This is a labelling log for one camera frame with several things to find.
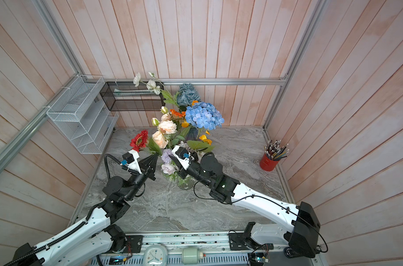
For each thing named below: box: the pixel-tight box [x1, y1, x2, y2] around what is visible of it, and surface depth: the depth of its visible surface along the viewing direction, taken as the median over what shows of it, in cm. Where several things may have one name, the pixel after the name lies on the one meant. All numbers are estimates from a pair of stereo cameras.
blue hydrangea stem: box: [184, 101, 225, 141], surface depth 64 cm
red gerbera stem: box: [129, 129, 149, 153], surface depth 61 cm
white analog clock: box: [143, 244, 168, 266], surface depth 70 cm
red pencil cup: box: [259, 152, 281, 172], surface depth 94 cm
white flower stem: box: [133, 72, 179, 107], surface depth 87 cm
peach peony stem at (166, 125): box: [151, 106, 178, 135], surface depth 64 cm
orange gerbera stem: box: [169, 108, 186, 132], surface depth 69 cm
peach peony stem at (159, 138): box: [151, 130, 169, 150], surface depth 66 cm
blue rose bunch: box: [177, 83, 201, 107], surface depth 83 cm
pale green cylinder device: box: [182, 247, 199, 265], surface depth 65 cm
